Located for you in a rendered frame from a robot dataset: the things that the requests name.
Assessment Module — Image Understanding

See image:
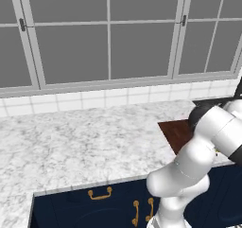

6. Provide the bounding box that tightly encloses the gold cupboard door handle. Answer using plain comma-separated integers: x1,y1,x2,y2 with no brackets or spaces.
145,197,155,223
131,200,141,228

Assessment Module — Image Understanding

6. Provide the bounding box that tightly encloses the gold drawer handle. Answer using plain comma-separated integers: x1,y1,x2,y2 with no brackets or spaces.
87,186,113,202

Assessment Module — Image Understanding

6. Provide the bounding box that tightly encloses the grey framed window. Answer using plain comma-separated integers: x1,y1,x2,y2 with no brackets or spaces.
0,0,242,99

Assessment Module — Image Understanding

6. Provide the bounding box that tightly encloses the dark brown cutting board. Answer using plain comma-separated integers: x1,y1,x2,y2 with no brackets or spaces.
157,119,197,155

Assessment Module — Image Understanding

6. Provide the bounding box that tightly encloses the navy drawer front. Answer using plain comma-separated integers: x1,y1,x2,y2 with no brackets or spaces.
32,179,151,209

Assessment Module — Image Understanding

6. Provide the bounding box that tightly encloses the black sink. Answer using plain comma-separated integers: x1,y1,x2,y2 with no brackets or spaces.
192,96,242,109

